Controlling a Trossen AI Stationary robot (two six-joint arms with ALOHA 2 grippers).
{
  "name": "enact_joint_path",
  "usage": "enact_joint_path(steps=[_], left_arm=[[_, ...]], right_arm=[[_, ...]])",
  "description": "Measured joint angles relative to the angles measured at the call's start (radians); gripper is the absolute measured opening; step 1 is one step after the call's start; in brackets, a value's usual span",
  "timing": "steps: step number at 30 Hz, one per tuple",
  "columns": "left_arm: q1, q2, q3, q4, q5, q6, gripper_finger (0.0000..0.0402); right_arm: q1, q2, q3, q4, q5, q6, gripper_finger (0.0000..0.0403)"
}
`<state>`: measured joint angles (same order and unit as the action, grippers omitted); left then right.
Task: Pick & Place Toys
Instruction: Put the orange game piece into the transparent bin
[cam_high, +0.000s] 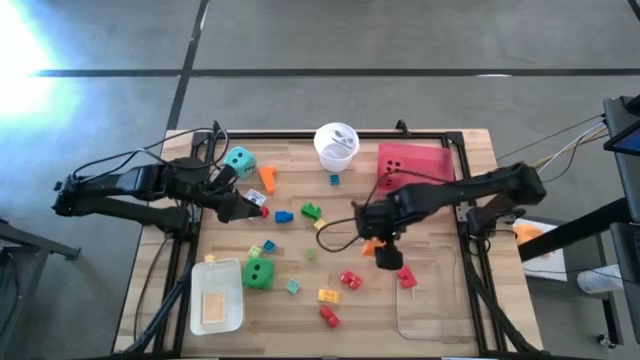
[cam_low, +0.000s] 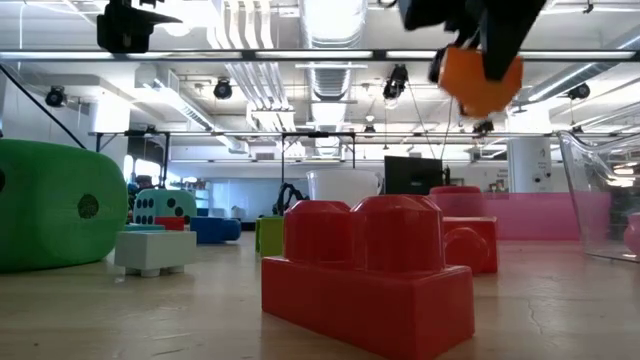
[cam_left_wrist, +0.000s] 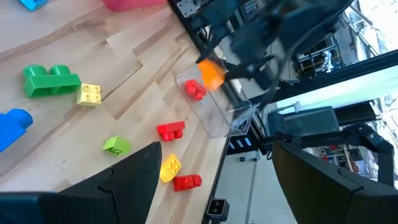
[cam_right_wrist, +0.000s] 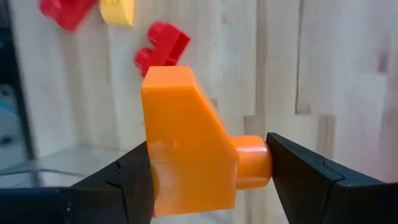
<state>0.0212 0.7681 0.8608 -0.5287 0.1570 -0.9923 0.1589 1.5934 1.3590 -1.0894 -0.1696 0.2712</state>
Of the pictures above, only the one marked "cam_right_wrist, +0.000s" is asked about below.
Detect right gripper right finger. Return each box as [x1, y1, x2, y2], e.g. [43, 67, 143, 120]
[266, 132, 398, 224]

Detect orange slanted toy block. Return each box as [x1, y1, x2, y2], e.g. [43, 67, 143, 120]
[141, 65, 274, 218]

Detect red two-stud toy block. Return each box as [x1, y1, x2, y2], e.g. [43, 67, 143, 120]
[39, 0, 99, 32]
[134, 20, 192, 78]

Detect yellow two-stud toy block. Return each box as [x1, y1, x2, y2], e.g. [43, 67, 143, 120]
[98, 0, 136, 27]

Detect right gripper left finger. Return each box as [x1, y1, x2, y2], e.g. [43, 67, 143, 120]
[0, 140, 156, 224]

